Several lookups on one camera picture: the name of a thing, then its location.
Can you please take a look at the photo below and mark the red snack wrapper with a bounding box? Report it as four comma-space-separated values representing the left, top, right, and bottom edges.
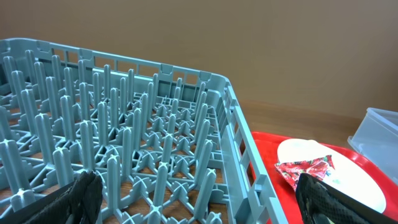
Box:
274, 155, 335, 190

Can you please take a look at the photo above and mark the grey dishwasher rack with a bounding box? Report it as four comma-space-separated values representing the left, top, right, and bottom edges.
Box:
1, 38, 287, 223

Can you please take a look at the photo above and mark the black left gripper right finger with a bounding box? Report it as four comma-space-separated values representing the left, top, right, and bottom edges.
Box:
295, 173, 397, 224

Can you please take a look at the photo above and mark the light blue plate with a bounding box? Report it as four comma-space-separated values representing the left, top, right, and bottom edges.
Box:
277, 139, 386, 213

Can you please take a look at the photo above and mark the clear plastic bin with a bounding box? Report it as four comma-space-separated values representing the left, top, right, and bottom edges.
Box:
348, 108, 397, 183

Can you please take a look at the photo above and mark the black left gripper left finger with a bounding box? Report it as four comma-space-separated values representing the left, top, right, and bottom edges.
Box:
1, 171, 103, 224

